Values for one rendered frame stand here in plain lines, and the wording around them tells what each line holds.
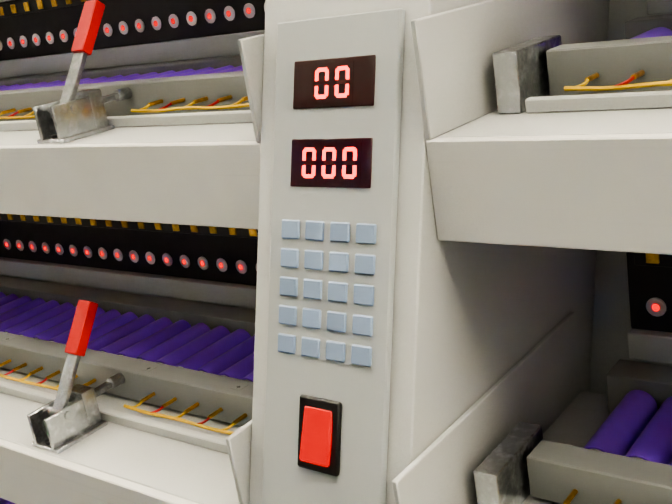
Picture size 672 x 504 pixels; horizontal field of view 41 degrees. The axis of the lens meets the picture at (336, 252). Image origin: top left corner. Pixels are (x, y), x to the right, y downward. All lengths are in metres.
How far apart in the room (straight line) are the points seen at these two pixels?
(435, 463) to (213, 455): 0.17
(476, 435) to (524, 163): 0.14
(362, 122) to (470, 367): 0.13
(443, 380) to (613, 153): 0.13
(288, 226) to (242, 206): 0.05
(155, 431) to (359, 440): 0.20
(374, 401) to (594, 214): 0.13
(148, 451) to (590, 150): 0.33
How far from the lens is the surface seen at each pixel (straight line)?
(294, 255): 0.42
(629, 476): 0.43
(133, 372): 0.62
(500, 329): 0.46
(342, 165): 0.41
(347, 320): 0.41
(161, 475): 0.54
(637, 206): 0.36
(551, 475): 0.45
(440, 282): 0.41
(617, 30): 0.58
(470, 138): 0.38
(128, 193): 0.53
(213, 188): 0.48
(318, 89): 0.42
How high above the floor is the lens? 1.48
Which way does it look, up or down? 3 degrees down
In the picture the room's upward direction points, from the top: 2 degrees clockwise
